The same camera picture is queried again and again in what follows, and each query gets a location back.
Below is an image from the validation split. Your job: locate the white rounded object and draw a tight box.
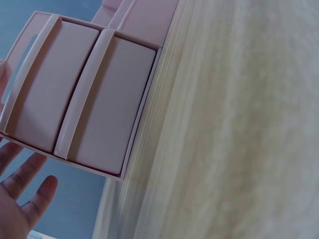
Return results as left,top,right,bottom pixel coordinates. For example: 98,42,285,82
26,230,49,239

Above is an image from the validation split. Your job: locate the person's left hand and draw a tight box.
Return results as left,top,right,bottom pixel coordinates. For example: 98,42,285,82
0,59,58,239

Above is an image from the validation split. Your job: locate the pink drawer with curved handle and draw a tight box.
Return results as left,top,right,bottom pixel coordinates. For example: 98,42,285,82
4,14,100,153
53,28,158,176

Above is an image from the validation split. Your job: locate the pink two-drawer cabinet frame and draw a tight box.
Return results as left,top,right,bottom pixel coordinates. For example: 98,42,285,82
0,9,164,182

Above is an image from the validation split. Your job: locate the pink plastic storage box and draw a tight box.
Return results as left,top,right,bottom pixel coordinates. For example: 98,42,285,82
89,0,180,48

